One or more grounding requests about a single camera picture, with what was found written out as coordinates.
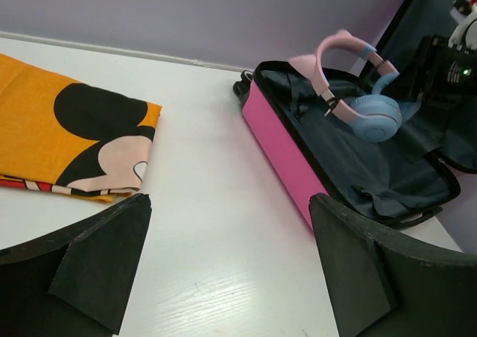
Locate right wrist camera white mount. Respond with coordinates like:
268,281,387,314
448,0,476,51

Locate pink hard-shell suitcase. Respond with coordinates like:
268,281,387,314
233,0,476,229

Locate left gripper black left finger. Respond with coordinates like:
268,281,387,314
1,193,152,336

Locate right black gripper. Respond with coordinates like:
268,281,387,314
394,35,476,106

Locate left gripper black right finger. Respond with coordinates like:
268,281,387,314
309,194,476,336

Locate orange Mickey Mouse cloth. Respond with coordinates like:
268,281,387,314
1,56,161,203

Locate pink and blue headphones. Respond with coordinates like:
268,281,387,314
288,30,422,142

